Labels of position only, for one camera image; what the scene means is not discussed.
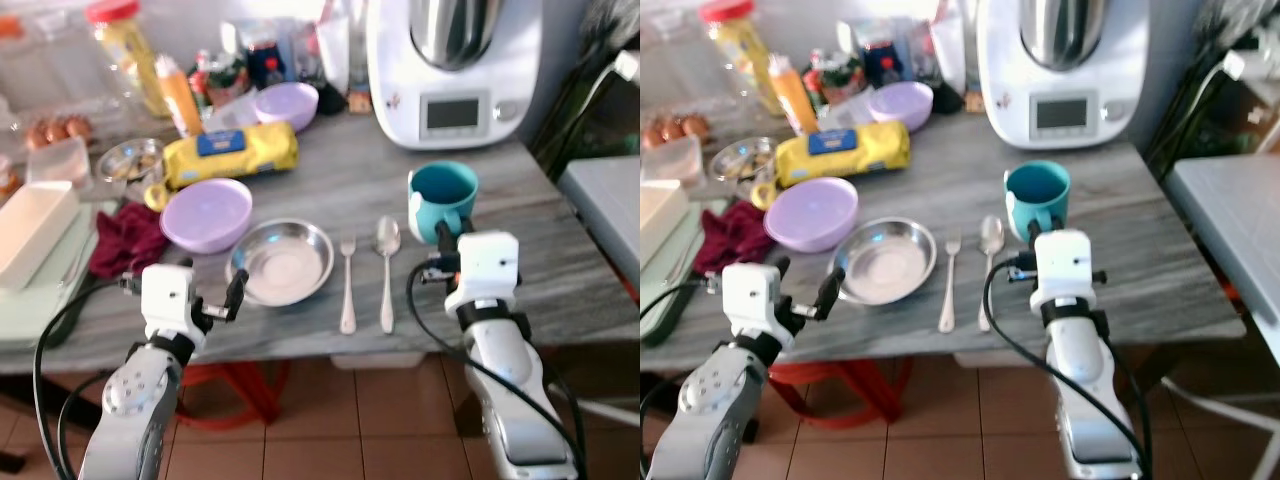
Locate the brown egg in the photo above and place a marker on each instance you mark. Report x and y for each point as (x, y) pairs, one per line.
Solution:
(79, 126)
(696, 125)
(38, 133)
(655, 133)
(673, 129)
(57, 130)

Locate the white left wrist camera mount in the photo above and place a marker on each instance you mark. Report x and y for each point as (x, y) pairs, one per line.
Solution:
(167, 300)
(750, 300)

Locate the large purple plastic bowl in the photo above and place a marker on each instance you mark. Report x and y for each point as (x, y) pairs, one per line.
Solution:
(810, 215)
(205, 215)

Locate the round stainless steel plate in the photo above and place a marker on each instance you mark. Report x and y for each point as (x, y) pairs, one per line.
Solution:
(282, 265)
(885, 262)

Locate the white power plug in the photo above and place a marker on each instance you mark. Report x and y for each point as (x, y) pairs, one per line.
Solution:
(1234, 65)
(627, 66)

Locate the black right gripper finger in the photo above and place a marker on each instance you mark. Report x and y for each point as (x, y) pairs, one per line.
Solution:
(444, 235)
(1036, 230)

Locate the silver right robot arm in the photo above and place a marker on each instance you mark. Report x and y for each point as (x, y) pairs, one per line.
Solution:
(515, 390)
(1085, 390)

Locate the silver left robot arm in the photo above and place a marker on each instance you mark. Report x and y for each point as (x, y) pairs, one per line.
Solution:
(710, 410)
(135, 410)

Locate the teal ceramic mug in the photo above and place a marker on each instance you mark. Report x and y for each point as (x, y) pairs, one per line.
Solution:
(445, 190)
(1038, 188)

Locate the clear glass bowl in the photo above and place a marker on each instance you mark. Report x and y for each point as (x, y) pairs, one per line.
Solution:
(742, 160)
(130, 160)

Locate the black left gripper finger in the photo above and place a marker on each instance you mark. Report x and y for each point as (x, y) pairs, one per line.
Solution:
(238, 295)
(834, 295)
(712, 285)
(131, 285)

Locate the silver metal spoon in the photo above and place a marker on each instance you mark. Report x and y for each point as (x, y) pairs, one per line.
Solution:
(991, 238)
(387, 240)

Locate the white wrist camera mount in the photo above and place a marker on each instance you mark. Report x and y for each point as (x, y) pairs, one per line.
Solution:
(485, 265)
(1062, 265)
(167, 300)
(750, 300)

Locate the dark glass jar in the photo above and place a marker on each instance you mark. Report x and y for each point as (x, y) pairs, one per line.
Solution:
(880, 62)
(265, 65)

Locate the orange squeeze bottle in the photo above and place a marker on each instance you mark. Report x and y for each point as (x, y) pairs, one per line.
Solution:
(793, 98)
(180, 100)

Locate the silver metal fork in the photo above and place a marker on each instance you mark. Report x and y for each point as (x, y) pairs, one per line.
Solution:
(947, 300)
(347, 300)

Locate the small purple plastic bowl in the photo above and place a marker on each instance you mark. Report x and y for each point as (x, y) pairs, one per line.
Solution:
(287, 105)
(902, 105)

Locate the clear jar with red lid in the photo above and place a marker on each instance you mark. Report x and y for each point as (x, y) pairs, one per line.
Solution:
(130, 55)
(742, 55)

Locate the yellow cup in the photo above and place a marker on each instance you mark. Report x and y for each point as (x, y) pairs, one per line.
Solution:
(157, 196)
(764, 195)

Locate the pale green tray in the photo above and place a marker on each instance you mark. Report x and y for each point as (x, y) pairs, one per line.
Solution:
(665, 290)
(40, 310)

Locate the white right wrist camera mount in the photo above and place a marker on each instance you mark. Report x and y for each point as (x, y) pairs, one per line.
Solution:
(1062, 265)
(485, 265)

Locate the yellow package with blue label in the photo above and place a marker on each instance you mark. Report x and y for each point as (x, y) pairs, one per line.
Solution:
(250, 155)
(860, 155)

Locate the maroon cloth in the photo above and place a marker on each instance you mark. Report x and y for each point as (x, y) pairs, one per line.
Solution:
(125, 240)
(735, 235)

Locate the clear plastic food container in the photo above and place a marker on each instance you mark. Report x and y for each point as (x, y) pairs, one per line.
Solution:
(673, 160)
(58, 162)

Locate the white rectangular butter dish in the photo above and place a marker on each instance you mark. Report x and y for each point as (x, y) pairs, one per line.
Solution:
(35, 235)
(660, 220)

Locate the white kitchen cooking machine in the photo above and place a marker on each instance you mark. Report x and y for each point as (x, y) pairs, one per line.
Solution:
(1010, 80)
(400, 80)

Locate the red stool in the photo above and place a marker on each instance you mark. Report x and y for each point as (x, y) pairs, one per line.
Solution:
(850, 380)
(235, 385)

